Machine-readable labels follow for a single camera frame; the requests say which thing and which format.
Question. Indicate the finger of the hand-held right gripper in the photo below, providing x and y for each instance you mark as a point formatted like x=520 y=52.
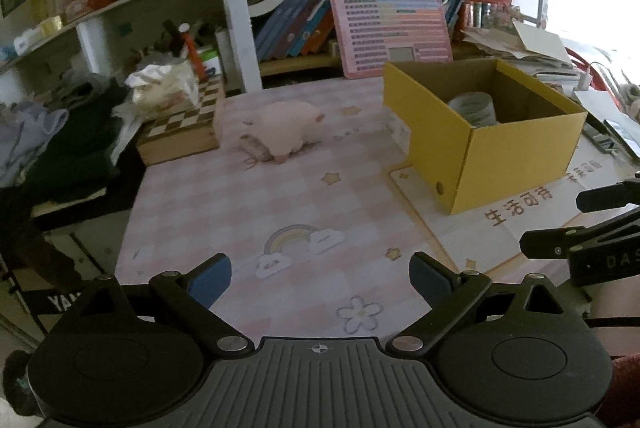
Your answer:
x=550 y=243
x=610 y=196

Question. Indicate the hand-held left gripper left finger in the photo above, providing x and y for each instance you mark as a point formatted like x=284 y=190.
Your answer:
x=212 y=279

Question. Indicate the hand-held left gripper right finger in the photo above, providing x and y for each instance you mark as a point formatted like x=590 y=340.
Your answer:
x=425 y=278

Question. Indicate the yellow cardboard box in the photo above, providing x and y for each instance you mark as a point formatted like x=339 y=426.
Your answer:
x=510 y=163

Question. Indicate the grey roll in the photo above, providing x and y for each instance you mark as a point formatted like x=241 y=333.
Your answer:
x=475 y=111

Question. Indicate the white printed desk mat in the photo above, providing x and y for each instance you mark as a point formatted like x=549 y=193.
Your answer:
x=500 y=223

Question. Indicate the pink checked table mat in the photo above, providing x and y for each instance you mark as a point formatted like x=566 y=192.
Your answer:
x=280 y=208

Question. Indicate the person's dark red garment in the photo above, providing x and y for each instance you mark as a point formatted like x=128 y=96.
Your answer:
x=622 y=393

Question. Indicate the wooden chessboard box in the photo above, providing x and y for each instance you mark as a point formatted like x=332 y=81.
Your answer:
x=180 y=136

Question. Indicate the black bag white letters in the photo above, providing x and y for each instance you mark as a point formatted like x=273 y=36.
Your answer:
x=55 y=303

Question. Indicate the pink plush pig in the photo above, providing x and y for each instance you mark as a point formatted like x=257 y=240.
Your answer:
x=285 y=126

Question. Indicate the pile of papers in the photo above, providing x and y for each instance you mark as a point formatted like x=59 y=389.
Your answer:
x=520 y=46

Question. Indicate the pile of clothes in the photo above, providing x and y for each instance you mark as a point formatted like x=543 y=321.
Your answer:
x=65 y=148

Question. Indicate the tissue pack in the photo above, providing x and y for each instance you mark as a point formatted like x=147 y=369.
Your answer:
x=160 y=88

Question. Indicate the green white box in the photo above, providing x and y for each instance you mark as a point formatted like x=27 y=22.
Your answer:
x=211 y=61

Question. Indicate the red tube white cap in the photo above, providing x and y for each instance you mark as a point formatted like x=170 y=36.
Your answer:
x=191 y=51

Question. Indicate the pink learning board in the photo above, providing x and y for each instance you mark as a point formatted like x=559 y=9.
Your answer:
x=390 y=33

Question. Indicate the row of books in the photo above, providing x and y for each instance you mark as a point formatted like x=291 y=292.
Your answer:
x=295 y=23

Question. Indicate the white shelf unit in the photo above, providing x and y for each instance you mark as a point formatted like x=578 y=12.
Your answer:
x=232 y=8

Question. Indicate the yellow tape roll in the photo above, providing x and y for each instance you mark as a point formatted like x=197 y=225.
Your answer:
x=51 y=25

